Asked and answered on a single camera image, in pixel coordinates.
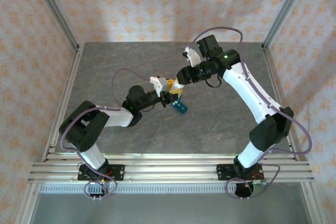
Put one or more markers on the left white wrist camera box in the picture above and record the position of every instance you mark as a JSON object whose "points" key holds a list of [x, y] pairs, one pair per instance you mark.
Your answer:
{"points": [[158, 85]]}

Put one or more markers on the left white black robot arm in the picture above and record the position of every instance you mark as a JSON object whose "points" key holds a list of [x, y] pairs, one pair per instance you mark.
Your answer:
{"points": [[84, 129]]}

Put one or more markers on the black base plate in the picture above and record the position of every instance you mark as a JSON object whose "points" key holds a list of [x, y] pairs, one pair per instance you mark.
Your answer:
{"points": [[223, 171], [116, 167]]}

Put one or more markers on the teal pill organizer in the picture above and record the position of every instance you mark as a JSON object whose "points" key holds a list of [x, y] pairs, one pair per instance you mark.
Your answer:
{"points": [[181, 107]]}

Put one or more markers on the grey metal sheet panel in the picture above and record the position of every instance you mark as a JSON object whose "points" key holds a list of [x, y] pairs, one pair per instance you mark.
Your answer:
{"points": [[168, 208]]}

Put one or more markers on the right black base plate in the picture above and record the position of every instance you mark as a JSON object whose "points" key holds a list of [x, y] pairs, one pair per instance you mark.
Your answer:
{"points": [[223, 171]]}

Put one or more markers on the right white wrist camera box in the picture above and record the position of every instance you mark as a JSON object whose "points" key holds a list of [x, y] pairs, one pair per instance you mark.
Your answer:
{"points": [[193, 57]]}

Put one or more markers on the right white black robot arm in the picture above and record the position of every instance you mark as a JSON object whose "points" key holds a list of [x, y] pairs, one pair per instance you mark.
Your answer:
{"points": [[244, 85]]}

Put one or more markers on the white pill bottle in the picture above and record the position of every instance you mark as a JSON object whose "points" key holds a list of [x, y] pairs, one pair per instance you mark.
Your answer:
{"points": [[179, 86]]}

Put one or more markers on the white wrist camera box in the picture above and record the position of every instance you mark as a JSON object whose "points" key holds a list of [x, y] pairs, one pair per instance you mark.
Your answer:
{"points": [[193, 57], [158, 85]]}

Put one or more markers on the aluminium frame post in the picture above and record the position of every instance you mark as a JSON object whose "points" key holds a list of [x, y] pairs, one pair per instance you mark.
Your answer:
{"points": [[285, 11], [55, 11]]}

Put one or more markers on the aluminium side rail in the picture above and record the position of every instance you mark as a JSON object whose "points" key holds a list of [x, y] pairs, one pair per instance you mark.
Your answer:
{"points": [[268, 61], [71, 77]]}

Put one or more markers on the small green circuit board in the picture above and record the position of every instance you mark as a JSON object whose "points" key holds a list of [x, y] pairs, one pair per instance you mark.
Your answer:
{"points": [[260, 182]]}

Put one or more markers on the orange patterned cloth backdrop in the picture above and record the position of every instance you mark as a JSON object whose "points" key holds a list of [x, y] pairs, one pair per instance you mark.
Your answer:
{"points": [[168, 3]]}

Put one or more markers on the aluminium mounting rails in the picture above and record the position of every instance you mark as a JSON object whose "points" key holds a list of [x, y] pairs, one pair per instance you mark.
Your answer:
{"points": [[168, 171]]}

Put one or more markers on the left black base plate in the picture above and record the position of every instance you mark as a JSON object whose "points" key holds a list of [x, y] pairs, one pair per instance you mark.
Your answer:
{"points": [[116, 167]]}

